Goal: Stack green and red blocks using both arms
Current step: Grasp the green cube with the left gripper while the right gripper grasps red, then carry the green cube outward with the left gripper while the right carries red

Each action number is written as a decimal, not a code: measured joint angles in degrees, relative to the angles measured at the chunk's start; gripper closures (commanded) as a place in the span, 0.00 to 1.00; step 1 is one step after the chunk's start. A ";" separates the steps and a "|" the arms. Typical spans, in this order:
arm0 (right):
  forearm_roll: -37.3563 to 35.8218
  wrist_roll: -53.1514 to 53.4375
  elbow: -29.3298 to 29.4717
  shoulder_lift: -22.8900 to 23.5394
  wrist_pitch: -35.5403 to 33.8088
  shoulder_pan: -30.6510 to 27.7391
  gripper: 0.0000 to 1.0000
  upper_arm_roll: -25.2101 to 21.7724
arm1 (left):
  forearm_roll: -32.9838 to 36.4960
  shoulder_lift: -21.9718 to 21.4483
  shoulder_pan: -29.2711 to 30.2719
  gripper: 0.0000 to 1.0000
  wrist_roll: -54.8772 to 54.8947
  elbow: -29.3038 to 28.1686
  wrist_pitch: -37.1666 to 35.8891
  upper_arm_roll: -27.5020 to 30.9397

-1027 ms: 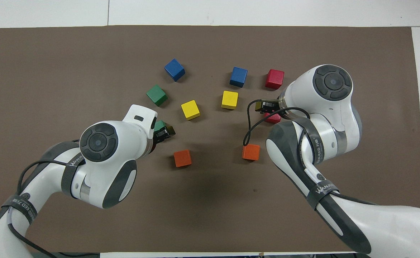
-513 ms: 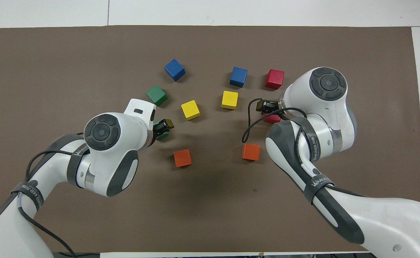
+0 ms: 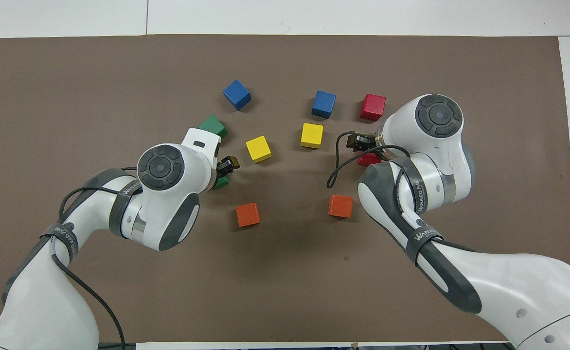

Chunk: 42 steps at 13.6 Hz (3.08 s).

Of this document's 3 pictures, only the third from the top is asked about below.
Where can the green wooden cube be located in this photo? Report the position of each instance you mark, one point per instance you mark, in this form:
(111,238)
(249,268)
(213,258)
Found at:
(222,183)
(212,126)

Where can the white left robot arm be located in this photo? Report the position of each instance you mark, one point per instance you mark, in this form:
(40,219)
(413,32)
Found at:
(163,204)

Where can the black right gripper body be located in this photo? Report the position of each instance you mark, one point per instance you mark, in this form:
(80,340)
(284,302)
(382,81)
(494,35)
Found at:
(366,142)

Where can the yellow wooden cube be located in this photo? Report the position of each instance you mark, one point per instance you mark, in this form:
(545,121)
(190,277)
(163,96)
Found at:
(258,148)
(311,135)

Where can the orange wooden cube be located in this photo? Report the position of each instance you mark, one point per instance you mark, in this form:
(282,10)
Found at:
(247,214)
(340,206)

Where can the red wooden cube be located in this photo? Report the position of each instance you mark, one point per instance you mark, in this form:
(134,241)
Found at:
(368,159)
(373,107)

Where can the blue wooden cube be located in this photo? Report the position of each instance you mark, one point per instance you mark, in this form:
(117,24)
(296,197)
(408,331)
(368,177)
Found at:
(237,94)
(324,104)

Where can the brown table mat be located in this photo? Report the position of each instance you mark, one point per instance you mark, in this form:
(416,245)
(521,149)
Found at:
(71,73)

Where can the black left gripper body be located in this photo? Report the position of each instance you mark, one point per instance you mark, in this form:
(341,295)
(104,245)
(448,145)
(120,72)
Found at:
(222,167)

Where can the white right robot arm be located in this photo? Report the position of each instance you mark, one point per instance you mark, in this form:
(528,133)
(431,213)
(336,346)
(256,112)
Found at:
(436,146)

